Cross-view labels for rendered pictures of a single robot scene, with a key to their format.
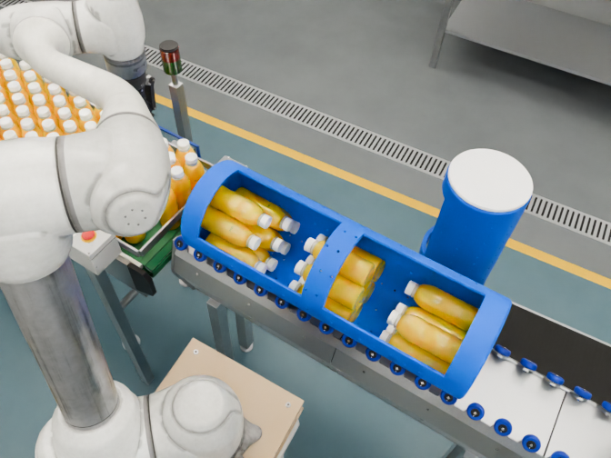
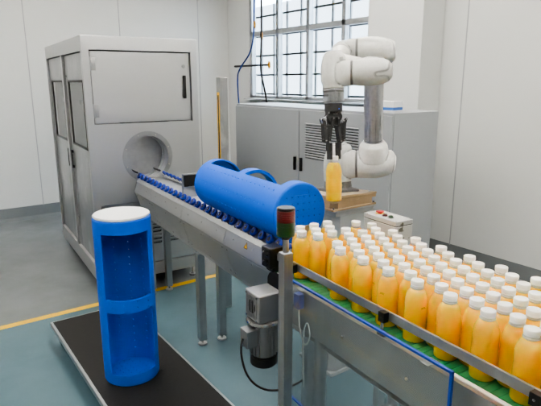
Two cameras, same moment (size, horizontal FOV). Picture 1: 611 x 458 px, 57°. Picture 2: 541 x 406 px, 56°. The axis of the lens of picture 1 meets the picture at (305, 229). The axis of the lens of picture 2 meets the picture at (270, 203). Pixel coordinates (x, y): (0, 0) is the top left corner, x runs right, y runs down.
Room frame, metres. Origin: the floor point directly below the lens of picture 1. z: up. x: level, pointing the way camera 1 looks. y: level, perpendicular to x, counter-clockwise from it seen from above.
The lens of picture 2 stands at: (3.09, 1.27, 1.67)
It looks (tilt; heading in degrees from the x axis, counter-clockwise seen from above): 13 degrees down; 209
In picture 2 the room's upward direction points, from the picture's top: straight up
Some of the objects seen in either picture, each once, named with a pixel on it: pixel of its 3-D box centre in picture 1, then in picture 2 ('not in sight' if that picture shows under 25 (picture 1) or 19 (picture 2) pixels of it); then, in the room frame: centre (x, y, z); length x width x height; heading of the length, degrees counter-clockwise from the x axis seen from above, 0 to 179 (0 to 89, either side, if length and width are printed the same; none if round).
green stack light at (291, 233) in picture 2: (172, 64); (286, 228); (1.59, 0.49, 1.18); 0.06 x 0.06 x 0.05
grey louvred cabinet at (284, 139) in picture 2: not in sight; (319, 184); (-1.26, -0.66, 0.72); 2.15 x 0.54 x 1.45; 65
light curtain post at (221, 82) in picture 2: not in sight; (224, 197); (0.08, -0.81, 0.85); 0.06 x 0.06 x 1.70; 61
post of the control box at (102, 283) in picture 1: (123, 326); not in sight; (0.94, 0.65, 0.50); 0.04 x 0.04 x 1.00; 61
